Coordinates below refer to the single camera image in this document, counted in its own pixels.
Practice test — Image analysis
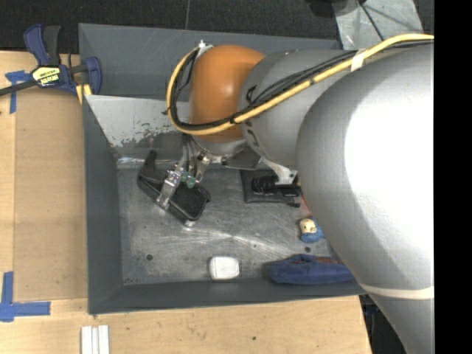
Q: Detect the grey metal bin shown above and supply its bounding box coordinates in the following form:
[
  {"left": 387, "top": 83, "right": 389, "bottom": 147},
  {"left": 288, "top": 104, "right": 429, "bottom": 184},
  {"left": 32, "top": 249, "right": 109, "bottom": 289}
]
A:
[{"left": 77, "top": 23, "right": 367, "bottom": 315}]

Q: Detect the black cylinder on white bracket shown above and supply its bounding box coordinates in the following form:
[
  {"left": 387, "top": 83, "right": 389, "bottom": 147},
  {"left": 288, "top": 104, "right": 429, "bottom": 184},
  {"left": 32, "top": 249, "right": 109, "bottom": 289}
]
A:
[{"left": 251, "top": 157, "right": 302, "bottom": 199}]

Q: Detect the pale wood board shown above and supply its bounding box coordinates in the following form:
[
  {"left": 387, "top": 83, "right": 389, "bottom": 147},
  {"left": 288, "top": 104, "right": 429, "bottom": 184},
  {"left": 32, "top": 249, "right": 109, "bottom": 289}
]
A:
[{"left": 13, "top": 52, "right": 89, "bottom": 303}]

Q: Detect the white small box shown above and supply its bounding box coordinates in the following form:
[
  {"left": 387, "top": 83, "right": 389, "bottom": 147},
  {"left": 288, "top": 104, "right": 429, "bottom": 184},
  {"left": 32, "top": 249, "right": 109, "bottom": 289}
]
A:
[{"left": 208, "top": 256, "right": 241, "bottom": 281}]

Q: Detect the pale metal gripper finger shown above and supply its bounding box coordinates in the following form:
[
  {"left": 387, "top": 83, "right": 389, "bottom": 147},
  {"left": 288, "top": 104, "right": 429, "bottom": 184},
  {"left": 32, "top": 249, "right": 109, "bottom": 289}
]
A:
[{"left": 155, "top": 169, "right": 181, "bottom": 210}]

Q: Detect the cream and blue toy figure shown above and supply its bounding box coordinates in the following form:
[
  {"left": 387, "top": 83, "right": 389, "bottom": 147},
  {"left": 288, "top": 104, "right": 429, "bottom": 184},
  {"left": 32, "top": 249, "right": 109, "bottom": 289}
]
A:
[{"left": 298, "top": 217, "right": 326, "bottom": 244}]

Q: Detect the blue cloth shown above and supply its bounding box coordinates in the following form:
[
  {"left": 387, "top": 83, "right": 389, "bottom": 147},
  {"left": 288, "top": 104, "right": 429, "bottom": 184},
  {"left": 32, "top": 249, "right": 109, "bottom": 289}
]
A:
[{"left": 262, "top": 254, "right": 355, "bottom": 286}]

